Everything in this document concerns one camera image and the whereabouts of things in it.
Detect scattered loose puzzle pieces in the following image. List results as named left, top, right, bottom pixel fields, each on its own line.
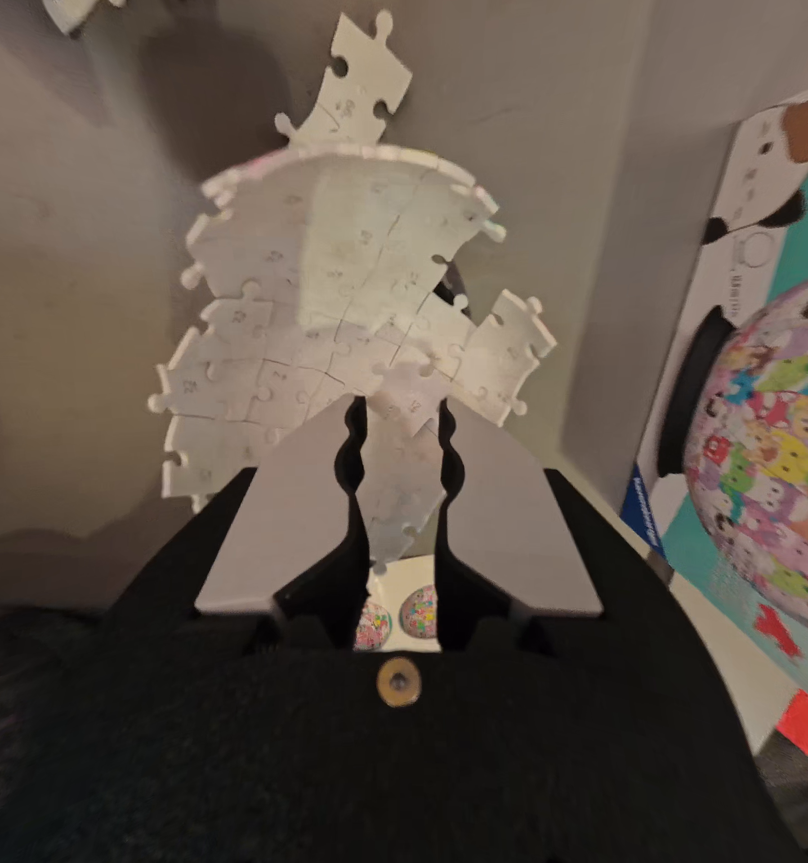
left=43, top=0, right=128, bottom=35

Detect single white puzzle piece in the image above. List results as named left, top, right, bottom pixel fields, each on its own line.
left=372, top=360, right=445, bottom=439

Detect colourful puzzle box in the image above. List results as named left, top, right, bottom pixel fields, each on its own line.
left=620, top=77, right=808, bottom=756

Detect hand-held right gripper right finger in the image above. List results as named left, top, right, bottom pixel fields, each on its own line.
left=435, top=396, right=604, bottom=652

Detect printed instruction leaflet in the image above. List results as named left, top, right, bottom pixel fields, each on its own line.
left=353, top=556, right=442, bottom=654

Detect partly built puzzle ball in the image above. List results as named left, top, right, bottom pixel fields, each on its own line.
left=147, top=10, right=558, bottom=574

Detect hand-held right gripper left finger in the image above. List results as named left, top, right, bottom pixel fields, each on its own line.
left=195, top=393, right=372, bottom=651

